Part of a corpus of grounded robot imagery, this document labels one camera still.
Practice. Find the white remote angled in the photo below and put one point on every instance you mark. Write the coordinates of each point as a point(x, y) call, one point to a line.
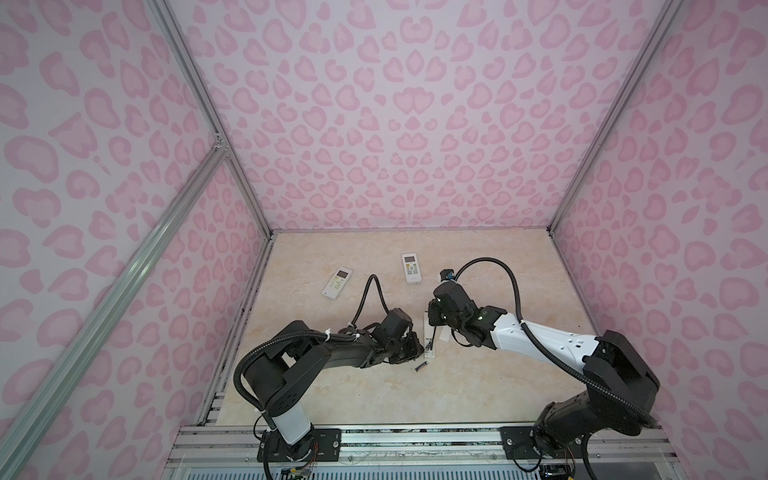
point(337, 282)

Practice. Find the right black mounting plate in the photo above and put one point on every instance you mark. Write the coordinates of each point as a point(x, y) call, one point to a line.
point(529, 443)

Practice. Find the aluminium front rail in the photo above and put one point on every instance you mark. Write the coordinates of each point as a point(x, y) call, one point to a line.
point(420, 451)

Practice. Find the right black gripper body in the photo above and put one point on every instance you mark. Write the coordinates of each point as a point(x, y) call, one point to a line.
point(437, 315)

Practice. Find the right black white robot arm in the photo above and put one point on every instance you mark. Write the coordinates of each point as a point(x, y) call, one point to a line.
point(620, 388)

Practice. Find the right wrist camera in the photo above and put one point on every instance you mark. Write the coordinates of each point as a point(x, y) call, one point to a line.
point(447, 275)

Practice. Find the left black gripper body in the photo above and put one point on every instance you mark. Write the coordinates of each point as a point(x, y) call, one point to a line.
point(407, 349)

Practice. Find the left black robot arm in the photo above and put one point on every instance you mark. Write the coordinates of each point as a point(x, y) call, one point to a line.
point(274, 376)

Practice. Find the white remote centre back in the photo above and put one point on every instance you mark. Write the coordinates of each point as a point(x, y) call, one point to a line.
point(411, 268)

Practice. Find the slim white remote control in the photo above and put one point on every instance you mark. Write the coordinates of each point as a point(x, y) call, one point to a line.
point(429, 337)

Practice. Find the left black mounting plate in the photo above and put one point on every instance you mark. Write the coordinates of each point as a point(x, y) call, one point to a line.
point(321, 445)

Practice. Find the black mounting plate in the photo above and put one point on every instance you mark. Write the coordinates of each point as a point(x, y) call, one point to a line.
point(321, 445)
point(529, 443)

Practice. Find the aluminium diagonal frame bar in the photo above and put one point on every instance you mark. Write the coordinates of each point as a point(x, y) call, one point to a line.
point(39, 413)

